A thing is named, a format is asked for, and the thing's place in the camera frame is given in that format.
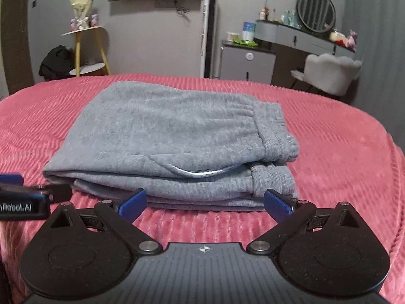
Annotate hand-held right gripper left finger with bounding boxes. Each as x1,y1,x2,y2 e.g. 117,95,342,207
47,188,163,255

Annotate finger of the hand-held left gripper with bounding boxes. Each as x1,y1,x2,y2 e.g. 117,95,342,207
0,174,25,185
38,183,73,203

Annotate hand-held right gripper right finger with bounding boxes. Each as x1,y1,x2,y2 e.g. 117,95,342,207
246,188,361,255

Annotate grey pants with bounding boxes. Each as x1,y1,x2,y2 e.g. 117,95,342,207
42,81,300,212

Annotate pink ribbed blanket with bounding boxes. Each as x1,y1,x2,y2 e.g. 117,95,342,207
0,73,405,304

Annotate black bag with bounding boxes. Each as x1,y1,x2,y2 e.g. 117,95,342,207
38,45,76,81

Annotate dark brown door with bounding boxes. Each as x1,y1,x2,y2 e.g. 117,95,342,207
0,0,35,99

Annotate white side table yellow legs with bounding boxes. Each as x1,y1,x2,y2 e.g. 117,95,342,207
61,25,111,77

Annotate small grey cabinet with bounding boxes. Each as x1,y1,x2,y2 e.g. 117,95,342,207
219,40,277,84

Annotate white fluffy chair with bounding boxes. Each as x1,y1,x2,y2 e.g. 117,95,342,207
290,53,363,96

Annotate grey vanity desk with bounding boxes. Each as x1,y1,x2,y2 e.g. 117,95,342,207
255,20,356,86

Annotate blue and white box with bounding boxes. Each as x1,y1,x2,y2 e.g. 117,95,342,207
242,22,257,42

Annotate red and white packet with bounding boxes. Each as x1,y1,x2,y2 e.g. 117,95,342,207
329,29,347,45

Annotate pink plush toy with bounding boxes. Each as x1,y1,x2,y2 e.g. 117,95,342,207
346,29,358,51

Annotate white standing air conditioner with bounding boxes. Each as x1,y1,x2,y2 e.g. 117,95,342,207
200,0,219,80

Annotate group of cosmetic bottles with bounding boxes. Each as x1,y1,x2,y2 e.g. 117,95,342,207
259,0,299,27

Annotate cream wrapped bouquet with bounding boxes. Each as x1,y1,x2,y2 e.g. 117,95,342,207
69,0,99,30

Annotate grey curtain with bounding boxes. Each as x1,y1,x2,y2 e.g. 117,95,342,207
343,0,405,140

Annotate round vanity mirror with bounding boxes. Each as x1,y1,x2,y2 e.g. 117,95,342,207
296,0,336,33

